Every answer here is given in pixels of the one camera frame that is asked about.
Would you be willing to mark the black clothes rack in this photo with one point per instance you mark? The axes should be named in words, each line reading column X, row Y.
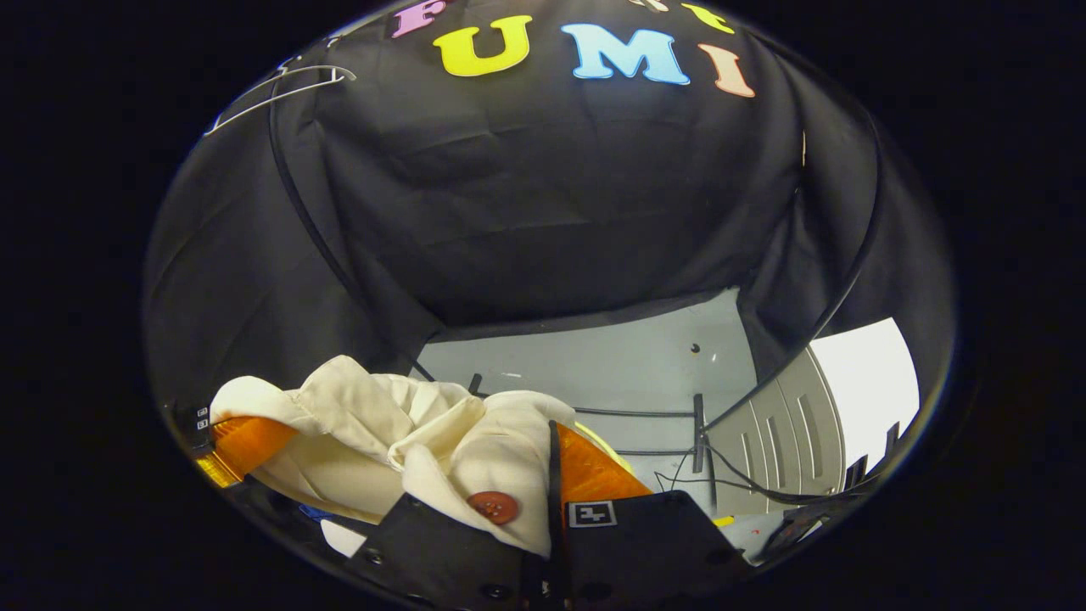
column 697, row 433

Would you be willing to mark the grey ribbed cabinet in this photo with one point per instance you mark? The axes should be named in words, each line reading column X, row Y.
column 789, row 424

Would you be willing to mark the white plastic hanger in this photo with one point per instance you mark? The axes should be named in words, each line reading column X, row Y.
column 335, row 75

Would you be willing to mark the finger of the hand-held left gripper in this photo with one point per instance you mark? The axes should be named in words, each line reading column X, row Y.
column 246, row 441

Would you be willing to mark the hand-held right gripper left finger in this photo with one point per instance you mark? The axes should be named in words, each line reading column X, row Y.
column 441, row 560

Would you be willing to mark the cream button shirt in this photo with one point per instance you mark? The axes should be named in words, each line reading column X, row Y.
column 356, row 407

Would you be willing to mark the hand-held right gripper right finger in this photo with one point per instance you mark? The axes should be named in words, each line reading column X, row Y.
column 645, row 552

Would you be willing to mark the black backdrop cloth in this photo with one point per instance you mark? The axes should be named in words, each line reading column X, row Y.
column 551, row 195

